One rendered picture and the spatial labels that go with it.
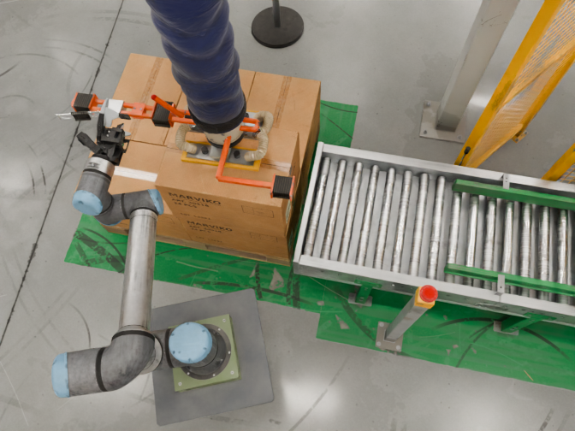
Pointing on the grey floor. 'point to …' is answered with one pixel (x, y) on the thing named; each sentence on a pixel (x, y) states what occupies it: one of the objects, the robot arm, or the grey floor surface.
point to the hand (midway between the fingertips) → (114, 110)
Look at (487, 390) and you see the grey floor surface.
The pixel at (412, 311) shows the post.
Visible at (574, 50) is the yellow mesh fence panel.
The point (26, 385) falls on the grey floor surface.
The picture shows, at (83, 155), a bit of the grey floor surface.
